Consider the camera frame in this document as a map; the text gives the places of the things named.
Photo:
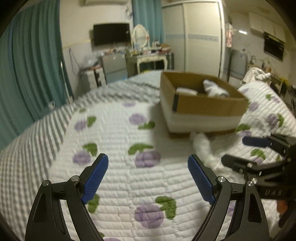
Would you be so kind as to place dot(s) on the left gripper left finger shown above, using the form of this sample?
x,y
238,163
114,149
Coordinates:
x,y
46,220

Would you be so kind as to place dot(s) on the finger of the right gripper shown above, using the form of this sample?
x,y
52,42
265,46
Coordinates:
x,y
277,142
249,169

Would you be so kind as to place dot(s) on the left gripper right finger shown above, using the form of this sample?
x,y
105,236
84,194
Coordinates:
x,y
248,221

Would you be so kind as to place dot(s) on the white socks bundle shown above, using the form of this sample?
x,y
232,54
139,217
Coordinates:
x,y
214,90

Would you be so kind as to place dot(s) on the cream lace cloth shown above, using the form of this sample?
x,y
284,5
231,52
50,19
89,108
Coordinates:
x,y
186,91

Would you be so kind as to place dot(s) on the blue grey plush toy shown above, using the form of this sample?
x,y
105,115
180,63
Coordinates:
x,y
210,151

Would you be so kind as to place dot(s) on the chair piled with clothes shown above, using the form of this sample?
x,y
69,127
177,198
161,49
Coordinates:
x,y
256,74

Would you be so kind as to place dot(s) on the brown cardboard box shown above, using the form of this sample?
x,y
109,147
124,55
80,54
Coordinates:
x,y
185,114

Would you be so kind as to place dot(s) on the grey washing machine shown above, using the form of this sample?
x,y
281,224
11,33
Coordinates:
x,y
238,64

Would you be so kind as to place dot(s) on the white floral quilt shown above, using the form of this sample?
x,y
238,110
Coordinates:
x,y
147,192

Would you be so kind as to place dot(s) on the white kitchen cabinets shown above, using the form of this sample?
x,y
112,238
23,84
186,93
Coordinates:
x,y
262,25

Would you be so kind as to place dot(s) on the hanging pink garment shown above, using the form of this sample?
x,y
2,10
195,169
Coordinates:
x,y
229,35

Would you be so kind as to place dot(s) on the dark suitcase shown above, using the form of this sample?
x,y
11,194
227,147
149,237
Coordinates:
x,y
171,61

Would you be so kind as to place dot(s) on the white louvered wardrobe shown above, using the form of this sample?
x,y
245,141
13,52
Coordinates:
x,y
195,32

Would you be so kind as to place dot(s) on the teal window curtain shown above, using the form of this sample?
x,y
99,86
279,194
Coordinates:
x,y
33,71

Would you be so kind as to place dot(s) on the white dressing table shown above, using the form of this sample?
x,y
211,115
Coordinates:
x,y
133,62

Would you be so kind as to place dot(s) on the small grey refrigerator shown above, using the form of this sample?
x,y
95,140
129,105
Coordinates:
x,y
114,67

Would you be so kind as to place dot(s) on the oval vanity mirror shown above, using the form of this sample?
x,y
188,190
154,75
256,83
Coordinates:
x,y
139,37

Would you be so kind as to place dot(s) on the teal curtain by wardrobe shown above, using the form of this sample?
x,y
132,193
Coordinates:
x,y
149,14

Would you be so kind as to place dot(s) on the black wall television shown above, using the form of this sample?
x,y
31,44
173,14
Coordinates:
x,y
111,33

